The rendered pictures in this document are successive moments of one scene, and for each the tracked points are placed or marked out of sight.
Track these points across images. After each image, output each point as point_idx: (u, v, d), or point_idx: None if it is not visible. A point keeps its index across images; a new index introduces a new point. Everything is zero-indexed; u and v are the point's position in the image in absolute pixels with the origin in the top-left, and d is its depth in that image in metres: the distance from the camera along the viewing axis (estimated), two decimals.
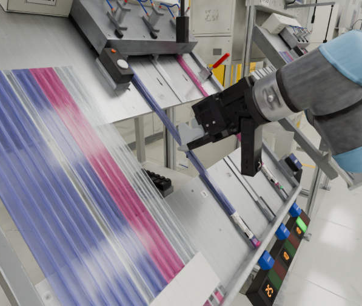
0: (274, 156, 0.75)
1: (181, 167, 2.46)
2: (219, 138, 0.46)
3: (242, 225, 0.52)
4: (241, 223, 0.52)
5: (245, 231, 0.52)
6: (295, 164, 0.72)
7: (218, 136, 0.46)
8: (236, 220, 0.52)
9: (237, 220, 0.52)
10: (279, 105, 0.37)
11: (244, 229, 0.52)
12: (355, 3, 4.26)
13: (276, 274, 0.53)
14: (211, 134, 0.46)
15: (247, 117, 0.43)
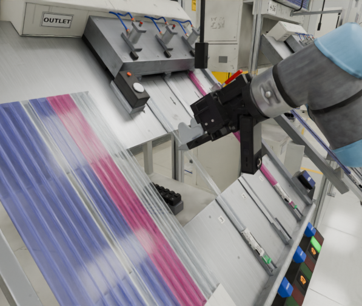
0: (287, 173, 0.74)
1: (185, 172, 2.45)
2: (219, 136, 0.46)
3: (358, 180, 0.79)
4: (356, 178, 0.79)
5: (360, 184, 0.79)
6: (308, 183, 0.72)
7: (217, 135, 0.46)
8: (353, 177, 0.79)
9: (355, 177, 0.79)
10: (276, 101, 0.37)
11: (359, 183, 0.79)
12: (357, 5, 4.25)
13: (294, 300, 0.52)
14: (210, 132, 0.46)
15: (245, 115, 0.43)
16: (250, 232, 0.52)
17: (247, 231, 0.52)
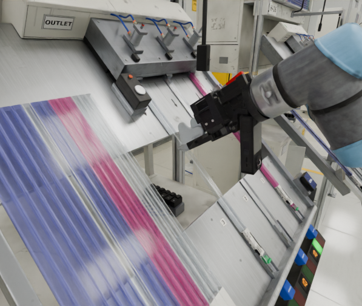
0: (288, 175, 0.74)
1: (185, 173, 2.45)
2: (219, 136, 0.46)
3: (359, 181, 0.79)
4: (358, 180, 0.79)
5: (361, 185, 0.78)
6: (310, 184, 0.71)
7: (217, 135, 0.46)
8: (354, 179, 0.79)
9: (356, 178, 0.79)
10: (276, 101, 0.37)
11: (360, 184, 0.78)
12: (357, 6, 4.25)
13: (296, 303, 0.52)
14: (210, 133, 0.46)
15: (245, 115, 0.43)
16: (250, 232, 0.52)
17: (247, 231, 0.52)
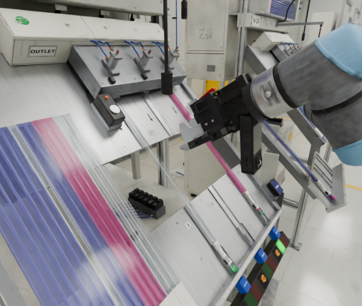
0: (257, 181, 0.81)
1: (178, 175, 2.52)
2: (219, 136, 0.46)
3: (324, 187, 0.86)
4: (323, 186, 0.86)
5: (325, 190, 0.85)
6: (276, 190, 0.79)
7: (217, 135, 0.46)
8: (319, 184, 0.86)
9: (321, 184, 0.86)
10: (276, 101, 0.37)
11: (325, 189, 0.86)
12: (350, 10, 4.32)
13: (253, 297, 0.59)
14: (210, 133, 0.46)
15: (245, 115, 0.43)
16: (219, 244, 0.59)
17: (216, 243, 0.59)
